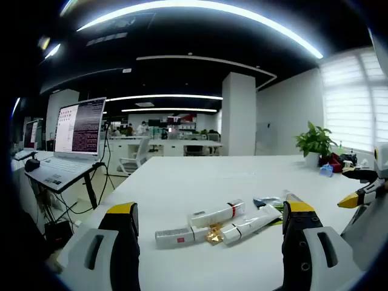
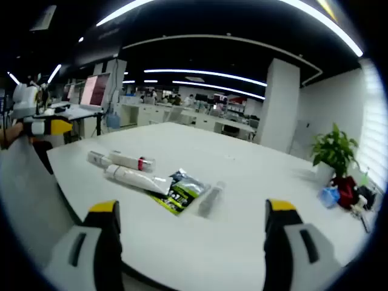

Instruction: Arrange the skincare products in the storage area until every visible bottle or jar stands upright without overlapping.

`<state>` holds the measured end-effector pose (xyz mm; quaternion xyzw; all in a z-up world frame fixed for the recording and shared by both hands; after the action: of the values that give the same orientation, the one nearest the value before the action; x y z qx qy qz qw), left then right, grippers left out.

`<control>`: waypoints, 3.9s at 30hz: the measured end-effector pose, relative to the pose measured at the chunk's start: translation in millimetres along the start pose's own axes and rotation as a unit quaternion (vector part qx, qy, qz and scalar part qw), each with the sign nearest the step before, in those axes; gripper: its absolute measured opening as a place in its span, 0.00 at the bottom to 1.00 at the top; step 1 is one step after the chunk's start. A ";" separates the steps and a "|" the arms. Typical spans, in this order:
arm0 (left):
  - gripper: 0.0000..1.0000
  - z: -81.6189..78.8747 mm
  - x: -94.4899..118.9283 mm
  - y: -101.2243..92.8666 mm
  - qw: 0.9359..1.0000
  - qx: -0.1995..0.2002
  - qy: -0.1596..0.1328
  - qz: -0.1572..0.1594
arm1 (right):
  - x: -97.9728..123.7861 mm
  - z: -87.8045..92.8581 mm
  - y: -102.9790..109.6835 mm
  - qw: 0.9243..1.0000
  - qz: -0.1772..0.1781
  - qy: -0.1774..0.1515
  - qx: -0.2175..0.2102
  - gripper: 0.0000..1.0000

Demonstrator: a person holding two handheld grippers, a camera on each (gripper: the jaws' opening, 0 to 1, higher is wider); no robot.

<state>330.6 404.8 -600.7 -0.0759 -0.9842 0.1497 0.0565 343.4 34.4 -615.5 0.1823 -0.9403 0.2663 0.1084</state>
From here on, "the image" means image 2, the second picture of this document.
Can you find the potted green plant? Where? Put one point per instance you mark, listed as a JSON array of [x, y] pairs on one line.
[[333, 148]]

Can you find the white skincare tube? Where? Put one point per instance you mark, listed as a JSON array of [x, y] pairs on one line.
[[133, 177]]

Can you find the red collared skincare pump bottle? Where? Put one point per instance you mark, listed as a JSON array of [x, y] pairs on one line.
[[125, 158]]

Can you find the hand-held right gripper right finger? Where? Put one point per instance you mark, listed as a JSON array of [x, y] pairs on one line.
[[291, 257]]

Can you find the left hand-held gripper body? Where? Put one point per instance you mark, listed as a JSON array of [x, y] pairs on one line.
[[25, 101]]

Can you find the black framed desk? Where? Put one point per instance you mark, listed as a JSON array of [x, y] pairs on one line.
[[72, 112]]

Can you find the black bag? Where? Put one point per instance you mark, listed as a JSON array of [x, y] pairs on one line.
[[365, 194]]

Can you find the white office counter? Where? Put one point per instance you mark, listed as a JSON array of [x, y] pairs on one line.
[[182, 116]]

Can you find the person's left hand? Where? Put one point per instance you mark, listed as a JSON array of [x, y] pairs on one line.
[[10, 133]]

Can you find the grey green skincare sachet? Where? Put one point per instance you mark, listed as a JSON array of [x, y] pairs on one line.
[[185, 191]]

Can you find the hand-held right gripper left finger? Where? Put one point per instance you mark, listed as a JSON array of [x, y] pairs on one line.
[[91, 257]]

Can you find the computer monitor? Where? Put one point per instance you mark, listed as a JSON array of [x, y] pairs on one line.
[[95, 91]]

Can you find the blue plastic bag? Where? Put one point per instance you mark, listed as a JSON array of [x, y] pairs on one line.
[[329, 196]]

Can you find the white window blind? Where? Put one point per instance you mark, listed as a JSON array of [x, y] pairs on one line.
[[373, 121]]

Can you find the blue water jug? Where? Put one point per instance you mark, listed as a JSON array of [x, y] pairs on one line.
[[114, 121]]

